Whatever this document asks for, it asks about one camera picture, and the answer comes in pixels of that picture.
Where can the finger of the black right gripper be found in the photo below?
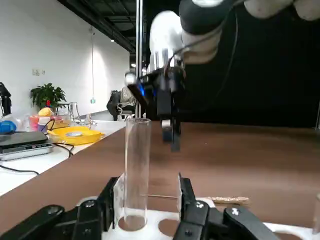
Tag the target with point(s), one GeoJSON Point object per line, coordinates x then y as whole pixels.
{"type": "Point", "coordinates": [166, 132]}
{"type": "Point", "coordinates": [176, 137]}

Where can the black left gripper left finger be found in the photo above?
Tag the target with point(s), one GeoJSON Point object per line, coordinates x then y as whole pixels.
{"type": "Point", "coordinates": [87, 220]}

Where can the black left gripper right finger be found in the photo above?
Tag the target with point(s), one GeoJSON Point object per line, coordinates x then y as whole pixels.
{"type": "Point", "coordinates": [195, 220]}

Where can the clear glass test tube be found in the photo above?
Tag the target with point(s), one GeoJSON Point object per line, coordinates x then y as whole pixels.
{"type": "Point", "coordinates": [317, 215]}
{"type": "Point", "coordinates": [137, 162]}

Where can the white test tube rack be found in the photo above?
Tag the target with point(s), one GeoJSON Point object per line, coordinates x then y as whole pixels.
{"type": "Point", "coordinates": [155, 216]}

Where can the person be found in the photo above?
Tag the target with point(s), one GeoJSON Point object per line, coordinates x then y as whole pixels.
{"type": "Point", "coordinates": [113, 102]}

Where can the clear glass flask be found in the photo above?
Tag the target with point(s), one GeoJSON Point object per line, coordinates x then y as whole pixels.
{"type": "Point", "coordinates": [74, 113]}
{"type": "Point", "coordinates": [88, 120]}

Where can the yellow plastic basin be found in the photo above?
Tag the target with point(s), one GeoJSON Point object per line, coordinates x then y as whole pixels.
{"type": "Point", "coordinates": [87, 136]}

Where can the clear plastic container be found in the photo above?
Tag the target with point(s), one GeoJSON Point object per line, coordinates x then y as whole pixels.
{"type": "Point", "coordinates": [61, 121]}

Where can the white capped bottle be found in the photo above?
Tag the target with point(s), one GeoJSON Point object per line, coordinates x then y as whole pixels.
{"type": "Point", "coordinates": [43, 123]}

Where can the pink plastic cup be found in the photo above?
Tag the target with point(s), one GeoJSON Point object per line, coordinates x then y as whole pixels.
{"type": "Point", "coordinates": [33, 123]}

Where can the yellow round sponge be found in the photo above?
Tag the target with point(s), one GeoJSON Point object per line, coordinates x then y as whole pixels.
{"type": "Point", "coordinates": [45, 111]}

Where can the green potted plant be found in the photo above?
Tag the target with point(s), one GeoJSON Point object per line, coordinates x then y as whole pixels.
{"type": "Point", "coordinates": [47, 93]}

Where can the blue plastic object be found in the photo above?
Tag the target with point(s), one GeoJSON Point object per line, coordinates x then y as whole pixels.
{"type": "Point", "coordinates": [7, 127]}

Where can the black stand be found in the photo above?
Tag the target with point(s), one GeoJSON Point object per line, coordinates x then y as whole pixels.
{"type": "Point", "coordinates": [5, 100]}

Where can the aluminium frame post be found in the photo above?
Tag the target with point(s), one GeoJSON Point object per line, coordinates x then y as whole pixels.
{"type": "Point", "coordinates": [140, 50]}

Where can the white wall switch panel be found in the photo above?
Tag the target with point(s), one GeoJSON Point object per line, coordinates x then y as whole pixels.
{"type": "Point", "coordinates": [37, 72]}

